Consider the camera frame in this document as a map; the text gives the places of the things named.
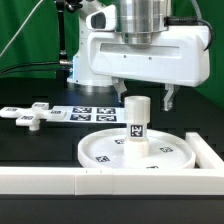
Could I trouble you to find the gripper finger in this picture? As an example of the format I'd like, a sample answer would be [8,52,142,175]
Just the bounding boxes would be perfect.
[112,77,127,102]
[163,84,179,111]

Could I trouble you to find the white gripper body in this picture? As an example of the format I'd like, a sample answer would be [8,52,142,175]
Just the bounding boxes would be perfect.
[87,26,210,87]

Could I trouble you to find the white round table top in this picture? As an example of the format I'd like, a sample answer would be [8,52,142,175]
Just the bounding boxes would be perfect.
[78,128,196,169]

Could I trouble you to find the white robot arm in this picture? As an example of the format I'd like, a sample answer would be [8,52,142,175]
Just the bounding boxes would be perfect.
[68,0,213,111]

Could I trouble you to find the white marker sheet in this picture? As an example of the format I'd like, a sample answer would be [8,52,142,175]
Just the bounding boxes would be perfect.
[53,106,125,123]

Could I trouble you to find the white cross-shaped table base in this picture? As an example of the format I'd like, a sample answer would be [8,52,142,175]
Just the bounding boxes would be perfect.
[0,102,66,131]

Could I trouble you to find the white L-shaped border fence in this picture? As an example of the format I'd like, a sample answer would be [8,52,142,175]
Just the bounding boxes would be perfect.
[0,132,224,195]

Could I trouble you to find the grey diagonal rod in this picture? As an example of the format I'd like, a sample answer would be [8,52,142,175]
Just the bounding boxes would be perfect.
[0,0,44,58]

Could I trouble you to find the black cables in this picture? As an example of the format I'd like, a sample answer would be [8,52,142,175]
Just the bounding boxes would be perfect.
[0,60,73,76]

